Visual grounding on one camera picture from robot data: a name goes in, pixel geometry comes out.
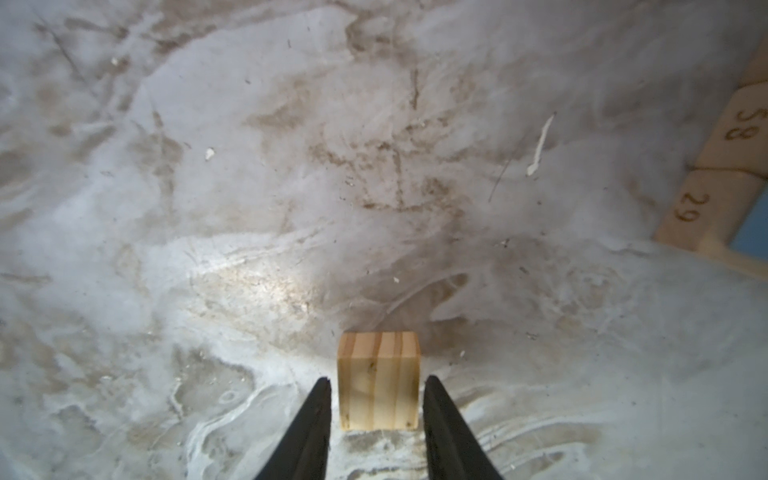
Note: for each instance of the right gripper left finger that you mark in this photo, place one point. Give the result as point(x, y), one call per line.
point(302, 453)

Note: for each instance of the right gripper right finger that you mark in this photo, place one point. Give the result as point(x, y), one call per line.
point(452, 450)

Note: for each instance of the small natural wood cube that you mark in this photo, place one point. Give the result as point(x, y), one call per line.
point(378, 380)

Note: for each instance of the light blue wood block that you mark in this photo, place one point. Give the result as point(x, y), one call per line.
point(751, 238)

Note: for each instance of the long natural wood block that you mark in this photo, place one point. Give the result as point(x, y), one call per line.
point(708, 210)

